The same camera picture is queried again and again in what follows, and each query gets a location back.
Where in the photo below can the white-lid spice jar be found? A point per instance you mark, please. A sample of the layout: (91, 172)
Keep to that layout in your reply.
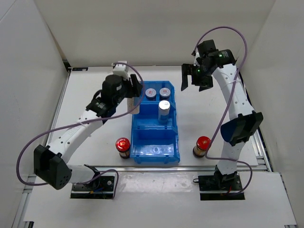
(165, 94)
(150, 94)

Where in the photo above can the red-lid sauce jar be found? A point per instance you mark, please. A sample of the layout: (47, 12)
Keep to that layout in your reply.
(123, 147)
(201, 146)

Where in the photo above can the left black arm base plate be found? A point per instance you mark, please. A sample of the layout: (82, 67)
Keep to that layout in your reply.
(102, 188)

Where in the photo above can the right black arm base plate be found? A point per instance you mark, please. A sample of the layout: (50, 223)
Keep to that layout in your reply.
(210, 191)

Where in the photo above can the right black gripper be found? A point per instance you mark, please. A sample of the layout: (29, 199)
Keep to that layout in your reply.
(187, 69)

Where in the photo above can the silver-lid blue-label bottle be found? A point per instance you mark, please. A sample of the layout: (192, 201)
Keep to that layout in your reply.
(163, 111)
(131, 105)

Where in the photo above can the near blue storage bin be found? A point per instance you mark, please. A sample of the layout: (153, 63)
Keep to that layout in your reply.
(159, 146)

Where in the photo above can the right red-lid sauce jar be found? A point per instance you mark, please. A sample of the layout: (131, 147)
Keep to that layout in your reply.
(201, 146)

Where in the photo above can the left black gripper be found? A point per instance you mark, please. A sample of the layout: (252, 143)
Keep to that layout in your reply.
(137, 86)

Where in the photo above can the left black logo label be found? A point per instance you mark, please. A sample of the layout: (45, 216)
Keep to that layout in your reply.
(80, 69)

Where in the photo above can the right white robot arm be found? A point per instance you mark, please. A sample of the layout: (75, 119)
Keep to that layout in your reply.
(220, 65)

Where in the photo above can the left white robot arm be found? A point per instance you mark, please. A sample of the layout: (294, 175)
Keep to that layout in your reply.
(51, 161)

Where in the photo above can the left red-lid sauce jar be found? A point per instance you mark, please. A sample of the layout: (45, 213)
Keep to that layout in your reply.
(123, 147)

